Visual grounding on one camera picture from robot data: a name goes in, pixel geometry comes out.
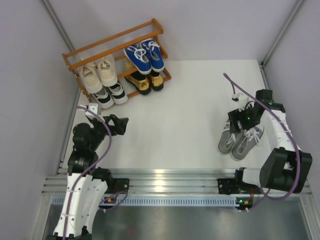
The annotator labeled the gold loafer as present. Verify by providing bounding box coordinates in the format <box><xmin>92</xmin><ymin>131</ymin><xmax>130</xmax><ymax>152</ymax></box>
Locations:
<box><xmin>147</xmin><ymin>70</ymin><xmax>164</xmax><ymax>92</ymax></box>
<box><xmin>124</xmin><ymin>70</ymin><xmax>151</xmax><ymax>96</ymax></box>

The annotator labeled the aluminium rail frame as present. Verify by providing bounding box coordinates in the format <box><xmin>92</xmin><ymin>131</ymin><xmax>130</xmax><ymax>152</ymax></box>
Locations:
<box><xmin>41</xmin><ymin>168</ymin><xmax>313</xmax><ymax>195</ymax></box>

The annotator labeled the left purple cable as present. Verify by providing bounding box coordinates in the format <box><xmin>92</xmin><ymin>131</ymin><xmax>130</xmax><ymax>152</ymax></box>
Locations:
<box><xmin>61</xmin><ymin>105</ymin><xmax>129</xmax><ymax>240</ymax></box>

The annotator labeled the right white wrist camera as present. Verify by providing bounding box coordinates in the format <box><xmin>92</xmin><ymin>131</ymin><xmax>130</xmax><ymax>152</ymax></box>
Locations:
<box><xmin>231</xmin><ymin>93</ymin><xmax>250</xmax><ymax>112</ymax></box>

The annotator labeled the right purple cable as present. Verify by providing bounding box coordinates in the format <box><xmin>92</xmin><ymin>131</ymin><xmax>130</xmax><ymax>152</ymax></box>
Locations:
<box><xmin>222</xmin><ymin>72</ymin><xmax>303</xmax><ymax>211</ymax></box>

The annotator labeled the purple cable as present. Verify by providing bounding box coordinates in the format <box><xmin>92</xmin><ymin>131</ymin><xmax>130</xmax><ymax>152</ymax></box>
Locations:
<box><xmin>61</xmin><ymin>105</ymin><xmax>129</xmax><ymax>240</ymax></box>
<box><xmin>222</xmin><ymin>72</ymin><xmax>303</xmax><ymax>211</ymax></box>

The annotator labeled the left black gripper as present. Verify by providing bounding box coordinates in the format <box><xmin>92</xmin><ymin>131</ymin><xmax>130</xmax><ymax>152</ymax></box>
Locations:
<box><xmin>89</xmin><ymin>113</ymin><xmax>128</xmax><ymax>151</ymax></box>

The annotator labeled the blue canvas sneaker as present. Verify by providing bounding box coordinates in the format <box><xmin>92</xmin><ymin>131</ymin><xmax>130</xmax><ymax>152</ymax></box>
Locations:
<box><xmin>140</xmin><ymin>38</ymin><xmax>165</xmax><ymax>73</ymax></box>
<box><xmin>123</xmin><ymin>43</ymin><xmax>152</xmax><ymax>75</ymax></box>

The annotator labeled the orange wooden shoe shelf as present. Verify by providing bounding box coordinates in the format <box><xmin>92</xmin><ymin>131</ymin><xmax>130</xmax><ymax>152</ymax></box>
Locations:
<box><xmin>61</xmin><ymin>17</ymin><xmax>172</xmax><ymax>115</ymax></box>

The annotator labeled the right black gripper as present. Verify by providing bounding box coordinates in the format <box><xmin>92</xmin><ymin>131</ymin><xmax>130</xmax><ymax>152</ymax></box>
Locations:
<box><xmin>228</xmin><ymin>104</ymin><xmax>260</xmax><ymax>134</ymax></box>

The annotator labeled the perforated grey cable tray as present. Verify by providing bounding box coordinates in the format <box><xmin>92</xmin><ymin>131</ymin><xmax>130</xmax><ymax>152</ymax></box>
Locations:
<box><xmin>51</xmin><ymin>194</ymin><xmax>251</xmax><ymax>206</ymax></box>

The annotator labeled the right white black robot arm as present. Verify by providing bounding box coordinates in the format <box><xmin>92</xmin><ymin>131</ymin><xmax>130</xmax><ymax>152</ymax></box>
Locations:
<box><xmin>228</xmin><ymin>89</ymin><xmax>313</xmax><ymax>195</ymax></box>

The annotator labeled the grey canvas sneaker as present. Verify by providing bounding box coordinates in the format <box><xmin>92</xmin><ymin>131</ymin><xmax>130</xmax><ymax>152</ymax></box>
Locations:
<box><xmin>231</xmin><ymin>124</ymin><xmax>265</xmax><ymax>161</ymax></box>
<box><xmin>217</xmin><ymin>119</ymin><xmax>238</xmax><ymax>155</ymax></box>

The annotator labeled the beige sneaker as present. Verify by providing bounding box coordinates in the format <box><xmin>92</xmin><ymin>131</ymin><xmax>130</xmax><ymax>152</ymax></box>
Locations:
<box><xmin>77</xmin><ymin>62</ymin><xmax>103</xmax><ymax>94</ymax></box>
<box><xmin>95</xmin><ymin>54</ymin><xmax>118</xmax><ymax>87</ymax></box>

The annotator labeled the black white sneaker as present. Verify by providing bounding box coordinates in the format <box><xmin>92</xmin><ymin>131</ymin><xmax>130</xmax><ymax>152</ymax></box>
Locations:
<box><xmin>108</xmin><ymin>81</ymin><xmax>128</xmax><ymax>105</ymax></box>
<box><xmin>91</xmin><ymin>87</ymin><xmax>115</xmax><ymax>109</ymax></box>

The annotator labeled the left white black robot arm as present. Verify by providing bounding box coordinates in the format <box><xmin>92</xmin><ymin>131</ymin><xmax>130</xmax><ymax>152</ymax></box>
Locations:
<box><xmin>46</xmin><ymin>114</ymin><xmax>129</xmax><ymax>240</ymax></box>

